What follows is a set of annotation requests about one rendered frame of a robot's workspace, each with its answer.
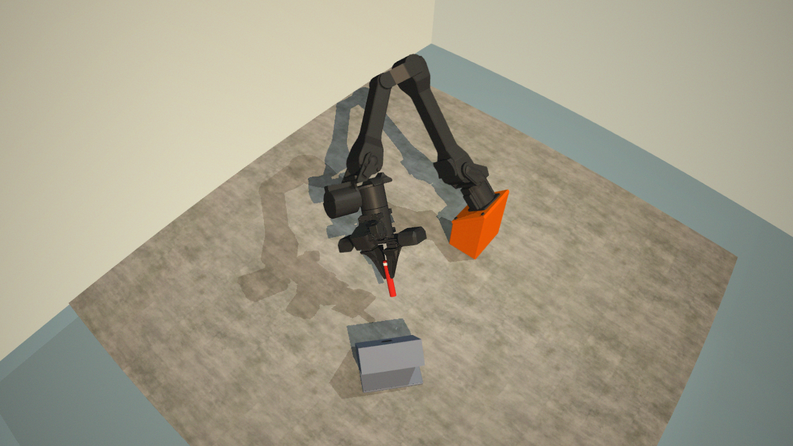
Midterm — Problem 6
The red peg with white band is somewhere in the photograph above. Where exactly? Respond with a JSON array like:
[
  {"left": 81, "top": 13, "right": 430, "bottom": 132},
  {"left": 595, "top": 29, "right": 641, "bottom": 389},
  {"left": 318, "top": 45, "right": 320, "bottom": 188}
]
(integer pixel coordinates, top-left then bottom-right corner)
[{"left": 383, "top": 260, "right": 396, "bottom": 297}]

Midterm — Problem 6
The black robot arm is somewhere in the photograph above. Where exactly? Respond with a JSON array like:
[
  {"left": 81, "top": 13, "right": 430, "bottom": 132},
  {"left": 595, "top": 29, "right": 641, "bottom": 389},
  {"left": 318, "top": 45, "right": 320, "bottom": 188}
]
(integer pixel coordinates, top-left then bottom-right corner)
[{"left": 323, "top": 54, "right": 500, "bottom": 251}]

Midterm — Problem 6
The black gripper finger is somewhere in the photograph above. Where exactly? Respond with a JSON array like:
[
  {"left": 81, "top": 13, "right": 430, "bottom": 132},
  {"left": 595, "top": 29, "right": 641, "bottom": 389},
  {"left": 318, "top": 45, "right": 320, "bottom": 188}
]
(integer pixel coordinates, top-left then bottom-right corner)
[
  {"left": 360, "top": 245, "right": 386, "bottom": 279},
  {"left": 382, "top": 245, "right": 402, "bottom": 279}
]

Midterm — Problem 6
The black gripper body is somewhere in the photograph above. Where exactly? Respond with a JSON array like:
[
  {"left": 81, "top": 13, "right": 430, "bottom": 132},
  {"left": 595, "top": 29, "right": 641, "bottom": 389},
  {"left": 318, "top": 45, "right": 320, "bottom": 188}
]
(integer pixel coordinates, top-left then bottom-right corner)
[{"left": 338, "top": 205, "right": 427, "bottom": 253}]

